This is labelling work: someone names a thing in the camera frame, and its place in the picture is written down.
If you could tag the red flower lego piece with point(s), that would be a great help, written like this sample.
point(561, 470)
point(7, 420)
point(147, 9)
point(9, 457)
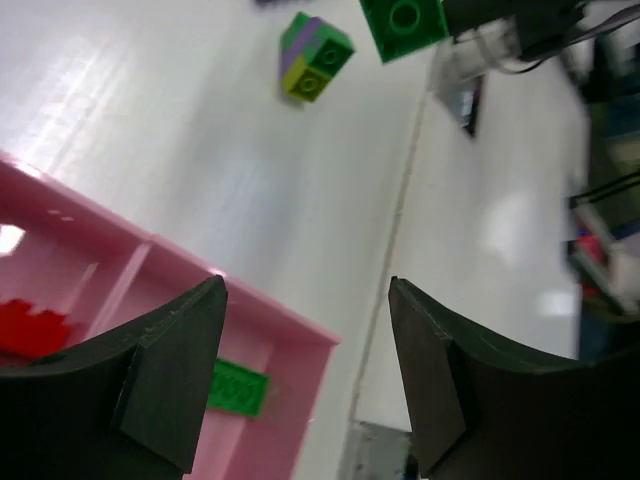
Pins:
point(28, 336)

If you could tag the green lego plate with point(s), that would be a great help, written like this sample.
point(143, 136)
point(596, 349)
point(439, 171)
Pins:
point(237, 389)

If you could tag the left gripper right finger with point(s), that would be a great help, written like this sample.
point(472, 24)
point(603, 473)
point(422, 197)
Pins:
point(483, 406)

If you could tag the purple green lego cluster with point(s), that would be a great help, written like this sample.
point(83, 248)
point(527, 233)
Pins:
point(312, 53)

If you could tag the large pink bin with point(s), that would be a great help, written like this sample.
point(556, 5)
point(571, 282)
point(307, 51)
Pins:
point(263, 335)

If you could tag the small pink bin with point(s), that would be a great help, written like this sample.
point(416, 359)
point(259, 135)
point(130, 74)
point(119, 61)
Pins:
point(63, 252)

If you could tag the green lego brick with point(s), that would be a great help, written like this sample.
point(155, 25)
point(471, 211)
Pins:
point(403, 27)

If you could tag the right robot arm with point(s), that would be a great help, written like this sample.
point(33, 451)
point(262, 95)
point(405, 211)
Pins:
point(538, 30)

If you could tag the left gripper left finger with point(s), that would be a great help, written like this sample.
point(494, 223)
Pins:
point(127, 404)

